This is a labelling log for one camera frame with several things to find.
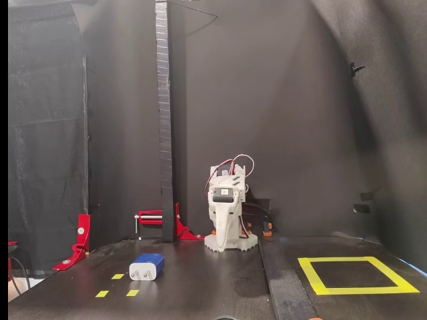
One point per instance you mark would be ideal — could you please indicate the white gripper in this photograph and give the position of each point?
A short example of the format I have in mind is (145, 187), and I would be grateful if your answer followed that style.
(223, 213)

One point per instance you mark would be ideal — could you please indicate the blue white charger plug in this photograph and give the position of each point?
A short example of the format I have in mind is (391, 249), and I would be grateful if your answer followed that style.
(146, 263)

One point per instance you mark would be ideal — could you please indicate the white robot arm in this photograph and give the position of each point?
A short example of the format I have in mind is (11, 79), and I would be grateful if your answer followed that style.
(230, 180)

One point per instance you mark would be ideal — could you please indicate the red bar clamp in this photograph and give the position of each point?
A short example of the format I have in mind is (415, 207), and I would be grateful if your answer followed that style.
(150, 213)

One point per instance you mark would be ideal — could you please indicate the small yellow tape marker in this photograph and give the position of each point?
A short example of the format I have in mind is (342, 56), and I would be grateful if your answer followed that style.
(132, 293)
(102, 294)
(117, 276)

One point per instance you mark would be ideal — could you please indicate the black tape piece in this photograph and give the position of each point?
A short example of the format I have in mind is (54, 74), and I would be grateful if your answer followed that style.
(367, 196)
(362, 208)

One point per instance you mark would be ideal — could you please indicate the yellow tape square outline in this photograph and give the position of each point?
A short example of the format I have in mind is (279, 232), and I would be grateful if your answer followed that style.
(367, 290)

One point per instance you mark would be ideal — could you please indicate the black mesh fabric curtain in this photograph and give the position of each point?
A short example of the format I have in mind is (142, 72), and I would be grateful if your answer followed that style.
(46, 133)

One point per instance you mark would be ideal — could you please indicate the black clip on backdrop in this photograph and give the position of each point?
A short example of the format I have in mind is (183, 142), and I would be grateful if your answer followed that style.
(355, 69)

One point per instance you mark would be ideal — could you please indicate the red clamp piece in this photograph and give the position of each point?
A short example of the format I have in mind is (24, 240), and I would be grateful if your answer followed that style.
(12, 243)

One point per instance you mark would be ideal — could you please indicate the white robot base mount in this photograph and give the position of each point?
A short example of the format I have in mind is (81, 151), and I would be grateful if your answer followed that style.
(247, 243)

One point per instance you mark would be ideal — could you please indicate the red corner bracket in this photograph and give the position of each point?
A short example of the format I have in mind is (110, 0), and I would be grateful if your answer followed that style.
(181, 230)
(81, 233)

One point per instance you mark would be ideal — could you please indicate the black flat rail strip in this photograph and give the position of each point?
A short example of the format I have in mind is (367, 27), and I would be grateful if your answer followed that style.
(287, 283)

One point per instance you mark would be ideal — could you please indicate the black vertical post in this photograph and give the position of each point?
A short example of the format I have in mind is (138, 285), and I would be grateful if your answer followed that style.
(165, 133)

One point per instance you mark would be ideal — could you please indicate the grey vertical frame pole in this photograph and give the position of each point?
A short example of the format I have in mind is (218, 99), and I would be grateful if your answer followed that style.
(85, 133)

